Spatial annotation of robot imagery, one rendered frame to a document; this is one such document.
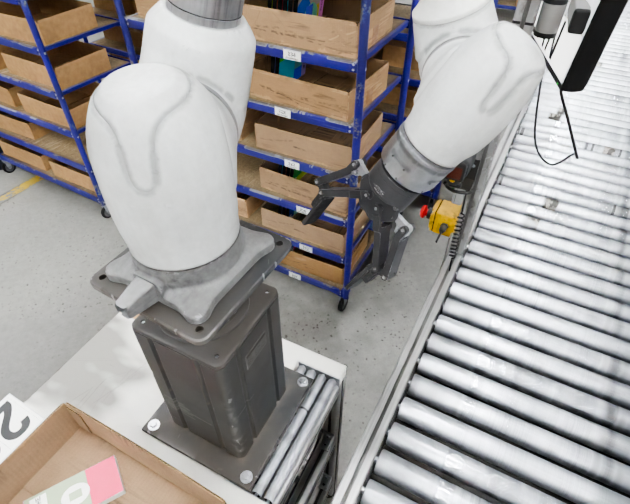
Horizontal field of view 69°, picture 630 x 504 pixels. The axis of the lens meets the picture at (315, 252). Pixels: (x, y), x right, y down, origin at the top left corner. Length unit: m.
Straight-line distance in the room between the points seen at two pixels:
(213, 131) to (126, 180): 0.11
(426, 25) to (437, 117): 0.15
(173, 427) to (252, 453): 0.17
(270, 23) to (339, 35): 0.24
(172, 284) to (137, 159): 0.18
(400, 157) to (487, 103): 0.12
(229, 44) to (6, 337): 1.99
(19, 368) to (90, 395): 1.19
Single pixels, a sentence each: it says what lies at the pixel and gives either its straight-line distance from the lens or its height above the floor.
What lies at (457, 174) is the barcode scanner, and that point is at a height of 1.07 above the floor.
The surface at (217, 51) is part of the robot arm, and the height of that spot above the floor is 1.44.
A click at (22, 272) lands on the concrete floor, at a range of 2.74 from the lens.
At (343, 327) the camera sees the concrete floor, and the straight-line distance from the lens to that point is 2.09.
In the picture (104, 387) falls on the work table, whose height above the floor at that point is 0.75.
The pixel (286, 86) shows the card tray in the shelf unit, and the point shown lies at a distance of 1.64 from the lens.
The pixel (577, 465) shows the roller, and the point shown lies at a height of 0.73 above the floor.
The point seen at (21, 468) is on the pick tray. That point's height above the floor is 0.80.
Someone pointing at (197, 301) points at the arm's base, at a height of 1.20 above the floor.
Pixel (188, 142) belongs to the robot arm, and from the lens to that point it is 0.52.
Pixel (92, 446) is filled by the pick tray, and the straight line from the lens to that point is 1.07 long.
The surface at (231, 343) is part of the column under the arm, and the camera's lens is 0.72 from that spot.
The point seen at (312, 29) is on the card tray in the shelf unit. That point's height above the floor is 1.20.
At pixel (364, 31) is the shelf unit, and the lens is 1.41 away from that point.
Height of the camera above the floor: 1.66
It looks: 43 degrees down
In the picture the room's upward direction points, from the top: straight up
